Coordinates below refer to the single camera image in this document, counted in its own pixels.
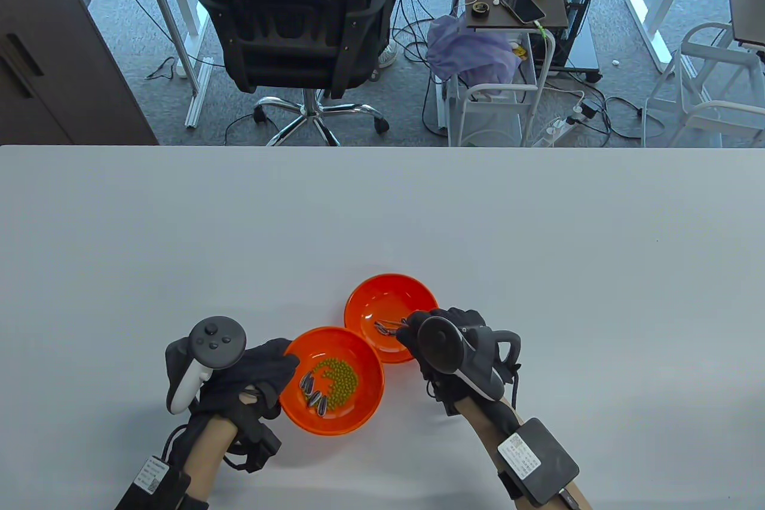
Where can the white power strip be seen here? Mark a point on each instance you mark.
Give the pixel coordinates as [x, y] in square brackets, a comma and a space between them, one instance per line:
[556, 130]

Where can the person's left hand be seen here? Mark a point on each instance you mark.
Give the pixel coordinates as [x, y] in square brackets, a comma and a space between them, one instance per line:
[263, 372]

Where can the grey white controller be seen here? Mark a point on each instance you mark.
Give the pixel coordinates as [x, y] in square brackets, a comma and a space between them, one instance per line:
[216, 342]
[438, 345]

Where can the silver metal tweezers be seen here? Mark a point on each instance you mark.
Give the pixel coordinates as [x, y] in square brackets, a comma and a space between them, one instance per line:
[399, 323]

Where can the orange plastic bowl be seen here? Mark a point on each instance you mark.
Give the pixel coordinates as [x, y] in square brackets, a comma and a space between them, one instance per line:
[388, 298]

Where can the black labelled wrist camera box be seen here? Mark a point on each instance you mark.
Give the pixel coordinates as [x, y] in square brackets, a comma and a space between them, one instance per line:
[155, 483]
[544, 462]

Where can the pile of green beans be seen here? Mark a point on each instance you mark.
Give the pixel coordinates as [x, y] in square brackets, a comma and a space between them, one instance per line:
[339, 378]

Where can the grey white left controller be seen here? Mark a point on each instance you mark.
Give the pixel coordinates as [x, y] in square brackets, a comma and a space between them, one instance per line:
[216, 342]

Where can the person's left forearm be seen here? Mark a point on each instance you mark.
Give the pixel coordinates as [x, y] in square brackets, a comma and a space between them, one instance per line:
[209, 451]

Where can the black smartphone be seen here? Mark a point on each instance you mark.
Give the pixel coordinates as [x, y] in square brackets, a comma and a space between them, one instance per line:
[523, 5]

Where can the black glove sensor module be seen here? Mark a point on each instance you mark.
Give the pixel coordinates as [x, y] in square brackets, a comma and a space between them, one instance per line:
[257, 437]

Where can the black plug adapter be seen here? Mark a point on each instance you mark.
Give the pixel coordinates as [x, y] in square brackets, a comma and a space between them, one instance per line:
[588, 109]

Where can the grey white right controller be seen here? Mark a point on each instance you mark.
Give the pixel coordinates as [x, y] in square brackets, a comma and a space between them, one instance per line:
[438, 345]

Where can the purple cloth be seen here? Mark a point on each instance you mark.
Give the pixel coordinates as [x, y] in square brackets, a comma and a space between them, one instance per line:
[472, 49]

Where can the person's right hand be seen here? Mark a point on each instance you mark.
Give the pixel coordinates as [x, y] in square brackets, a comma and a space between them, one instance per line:
[454, 315]

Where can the orange bowl with green beans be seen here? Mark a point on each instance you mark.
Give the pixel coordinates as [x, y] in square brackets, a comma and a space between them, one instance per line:
[358, 414]

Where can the dark brown cabinet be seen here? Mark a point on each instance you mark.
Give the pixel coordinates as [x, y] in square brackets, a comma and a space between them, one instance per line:
[48, 55]

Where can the grey metal desk frame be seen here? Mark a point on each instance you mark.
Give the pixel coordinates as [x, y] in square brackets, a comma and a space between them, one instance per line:
[179, 14]

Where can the yellow packet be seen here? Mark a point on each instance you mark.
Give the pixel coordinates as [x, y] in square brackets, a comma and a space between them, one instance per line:
[519, 49]

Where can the black tape roll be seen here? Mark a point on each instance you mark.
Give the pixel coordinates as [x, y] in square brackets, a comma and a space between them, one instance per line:
[480, 9]

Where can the white chair frame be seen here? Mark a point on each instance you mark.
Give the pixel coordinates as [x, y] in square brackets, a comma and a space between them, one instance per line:
[711, 34]

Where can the white metal desk leg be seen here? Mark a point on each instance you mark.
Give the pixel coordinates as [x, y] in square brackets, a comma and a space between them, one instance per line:
[663, 2]

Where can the black office chair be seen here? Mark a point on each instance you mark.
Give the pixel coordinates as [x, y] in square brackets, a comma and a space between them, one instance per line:
[299, 26]

